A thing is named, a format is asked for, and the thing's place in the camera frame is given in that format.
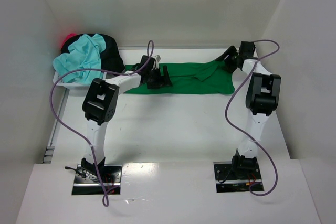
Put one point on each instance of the black t shirt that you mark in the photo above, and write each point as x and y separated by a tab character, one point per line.
110	57

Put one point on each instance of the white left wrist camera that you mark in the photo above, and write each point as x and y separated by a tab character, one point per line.
157	59

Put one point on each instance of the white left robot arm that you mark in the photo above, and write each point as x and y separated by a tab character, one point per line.
100	105

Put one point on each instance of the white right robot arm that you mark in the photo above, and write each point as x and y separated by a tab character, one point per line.
262	99

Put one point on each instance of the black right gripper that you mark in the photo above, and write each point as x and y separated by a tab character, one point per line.
230	60

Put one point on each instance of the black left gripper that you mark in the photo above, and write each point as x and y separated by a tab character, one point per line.
156	78

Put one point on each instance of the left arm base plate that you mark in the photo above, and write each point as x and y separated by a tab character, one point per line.
86	183

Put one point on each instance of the pink red t shirt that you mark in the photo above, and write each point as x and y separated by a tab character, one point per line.
67	38

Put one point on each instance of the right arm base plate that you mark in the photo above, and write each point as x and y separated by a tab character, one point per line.
230	181

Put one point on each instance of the light blue t shirt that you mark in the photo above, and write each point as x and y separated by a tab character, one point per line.
82	60

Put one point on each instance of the green t shirt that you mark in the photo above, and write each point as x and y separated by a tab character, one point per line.
193	78

